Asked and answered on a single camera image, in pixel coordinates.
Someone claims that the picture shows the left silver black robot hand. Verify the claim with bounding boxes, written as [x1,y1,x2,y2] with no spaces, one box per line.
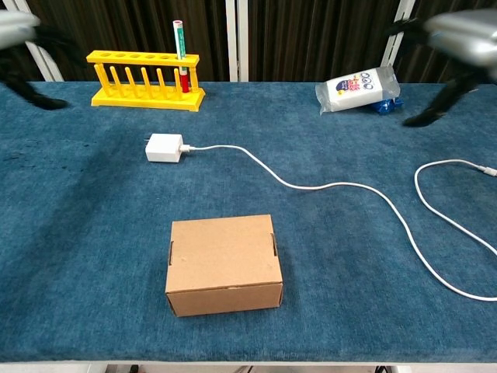
[0,9,75,111]

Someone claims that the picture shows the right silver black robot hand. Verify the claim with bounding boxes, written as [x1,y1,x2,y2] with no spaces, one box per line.
[388,9,497,127]

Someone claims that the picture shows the white power adapter cube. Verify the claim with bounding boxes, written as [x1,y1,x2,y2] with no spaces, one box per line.
[144,133,184,164]

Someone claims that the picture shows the white usb cable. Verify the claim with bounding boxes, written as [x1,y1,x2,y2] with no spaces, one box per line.
[180,143,497,302]

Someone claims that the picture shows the blue wrapped candy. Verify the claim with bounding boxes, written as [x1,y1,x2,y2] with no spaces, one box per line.
[368,96,405,116]

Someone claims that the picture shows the clear plastic packet white contents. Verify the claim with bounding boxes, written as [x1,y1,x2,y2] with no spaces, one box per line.
[315,66,401,115]

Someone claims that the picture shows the yellow test tube rack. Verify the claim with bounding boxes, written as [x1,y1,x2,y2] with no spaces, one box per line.
[85,50,207,113]

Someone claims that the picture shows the test tube with green label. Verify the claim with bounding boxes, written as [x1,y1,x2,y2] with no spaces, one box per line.
[172,19,193,94]

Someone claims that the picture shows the blue table cloth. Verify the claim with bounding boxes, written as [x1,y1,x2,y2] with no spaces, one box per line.
[0,80,497,364]

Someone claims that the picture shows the brown cardboard box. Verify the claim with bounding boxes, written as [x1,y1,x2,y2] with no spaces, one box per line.
[165,214,284,318]

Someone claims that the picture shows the white partition frame post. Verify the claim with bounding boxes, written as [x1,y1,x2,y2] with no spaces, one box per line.
[224,0,249,82]
[3,0,65,82]
[382,0,415,85]

